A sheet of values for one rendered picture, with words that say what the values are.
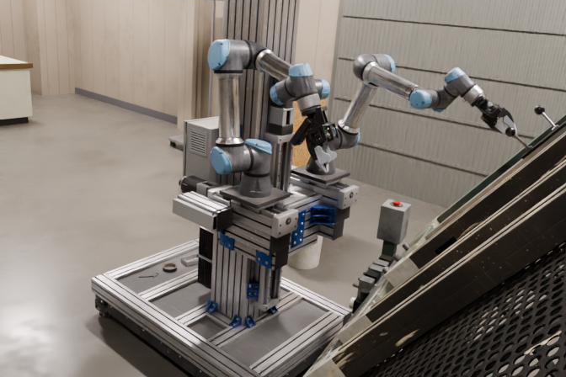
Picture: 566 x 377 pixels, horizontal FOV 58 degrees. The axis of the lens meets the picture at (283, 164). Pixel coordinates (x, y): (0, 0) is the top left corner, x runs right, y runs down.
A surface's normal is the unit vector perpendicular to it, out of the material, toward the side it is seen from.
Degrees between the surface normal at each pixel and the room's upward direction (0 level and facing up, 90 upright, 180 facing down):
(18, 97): 90
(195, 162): 90
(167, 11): 90
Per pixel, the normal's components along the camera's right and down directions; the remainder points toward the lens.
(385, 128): -0.63, 0.18
